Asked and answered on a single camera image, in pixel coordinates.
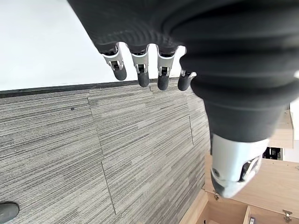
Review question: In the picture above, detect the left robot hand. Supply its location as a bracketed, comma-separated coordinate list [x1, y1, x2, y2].
[66, 0, 299, 198]

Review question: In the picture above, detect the dark object behind cabinet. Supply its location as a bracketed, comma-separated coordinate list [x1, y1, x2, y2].
[262, 146, 285, 161]

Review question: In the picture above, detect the light wooden cabinet door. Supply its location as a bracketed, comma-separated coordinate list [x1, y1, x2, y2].
[201, 151, 299, 210]

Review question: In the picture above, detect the light wooden office cabinet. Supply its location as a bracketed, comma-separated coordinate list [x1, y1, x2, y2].
[179, 188, 299, 224]

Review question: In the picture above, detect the light wooden furniture panel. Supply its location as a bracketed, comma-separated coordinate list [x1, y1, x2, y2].
[270, 109, 294, 149]

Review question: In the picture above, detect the black baseboard strip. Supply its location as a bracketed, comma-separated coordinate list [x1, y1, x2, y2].
[0, 78, 179, 99]

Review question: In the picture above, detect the dark robot foot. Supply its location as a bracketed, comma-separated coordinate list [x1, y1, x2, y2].
[0, 202, 20, 222]

